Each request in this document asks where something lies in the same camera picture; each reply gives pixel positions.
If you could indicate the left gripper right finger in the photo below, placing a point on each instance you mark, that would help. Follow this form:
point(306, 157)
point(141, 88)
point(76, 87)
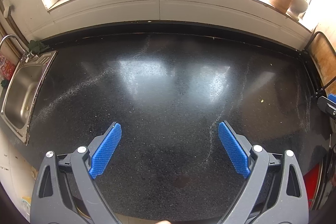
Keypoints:
point(273, 191)

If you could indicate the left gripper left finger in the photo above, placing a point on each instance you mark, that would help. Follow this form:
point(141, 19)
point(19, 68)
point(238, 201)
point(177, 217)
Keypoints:
point(65, 190)

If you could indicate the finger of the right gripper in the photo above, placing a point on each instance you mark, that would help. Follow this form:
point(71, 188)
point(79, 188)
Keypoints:
point(328, 105)

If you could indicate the red cabinet front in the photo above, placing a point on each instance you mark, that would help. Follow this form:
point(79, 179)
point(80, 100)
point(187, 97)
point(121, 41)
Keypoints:
point(312, 182)

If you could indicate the wooden cutting board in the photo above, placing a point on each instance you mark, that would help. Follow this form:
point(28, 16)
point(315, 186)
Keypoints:
point(324, 61)

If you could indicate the stainless steel sink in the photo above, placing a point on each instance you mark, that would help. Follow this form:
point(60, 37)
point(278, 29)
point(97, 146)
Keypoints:
point(21, 95)

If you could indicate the white ceramic pot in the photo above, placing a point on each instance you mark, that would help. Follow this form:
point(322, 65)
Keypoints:
point(296, 8)

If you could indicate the green cloth by sink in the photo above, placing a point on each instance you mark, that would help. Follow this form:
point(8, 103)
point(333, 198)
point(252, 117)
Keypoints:
point(37, 47)

